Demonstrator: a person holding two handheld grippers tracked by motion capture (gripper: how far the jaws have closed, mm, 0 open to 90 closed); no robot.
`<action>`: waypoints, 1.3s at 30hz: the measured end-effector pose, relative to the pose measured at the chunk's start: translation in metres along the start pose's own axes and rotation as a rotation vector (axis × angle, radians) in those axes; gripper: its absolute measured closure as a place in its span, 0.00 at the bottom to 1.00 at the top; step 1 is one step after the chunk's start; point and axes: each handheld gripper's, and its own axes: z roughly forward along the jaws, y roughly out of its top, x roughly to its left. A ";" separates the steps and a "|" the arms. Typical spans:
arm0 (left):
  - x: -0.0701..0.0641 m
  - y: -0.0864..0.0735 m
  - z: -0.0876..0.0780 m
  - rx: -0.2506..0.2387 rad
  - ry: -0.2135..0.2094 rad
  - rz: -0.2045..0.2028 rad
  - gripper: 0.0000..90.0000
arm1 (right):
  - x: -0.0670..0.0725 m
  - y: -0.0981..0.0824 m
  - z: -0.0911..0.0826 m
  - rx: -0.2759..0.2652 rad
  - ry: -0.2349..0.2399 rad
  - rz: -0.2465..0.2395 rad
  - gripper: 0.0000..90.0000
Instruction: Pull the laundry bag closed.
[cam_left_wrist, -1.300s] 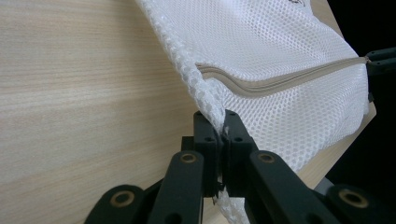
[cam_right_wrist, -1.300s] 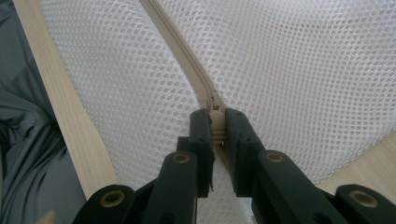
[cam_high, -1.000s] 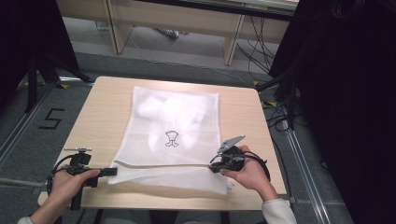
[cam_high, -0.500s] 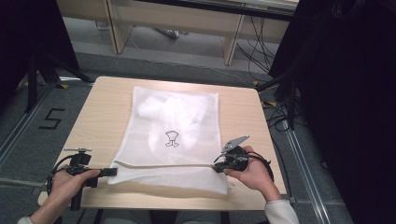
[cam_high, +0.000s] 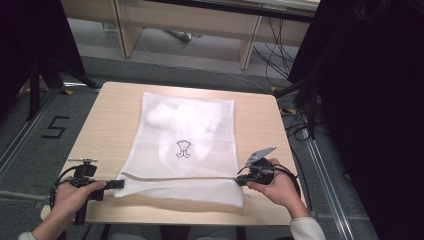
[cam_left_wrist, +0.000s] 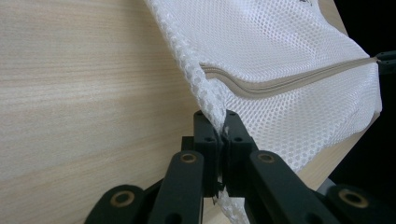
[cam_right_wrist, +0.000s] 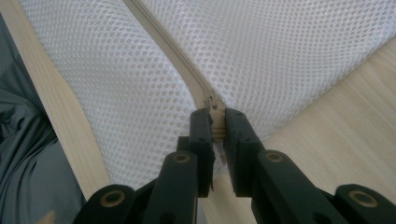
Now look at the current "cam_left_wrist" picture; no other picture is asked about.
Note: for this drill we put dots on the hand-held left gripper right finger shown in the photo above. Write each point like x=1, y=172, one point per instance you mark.
x=236, y=143

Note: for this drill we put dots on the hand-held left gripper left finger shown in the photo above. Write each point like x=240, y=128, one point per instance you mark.
x=207, y=146

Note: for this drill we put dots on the white mesh laundry bag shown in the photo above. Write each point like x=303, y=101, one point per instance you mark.
x=280, y=77

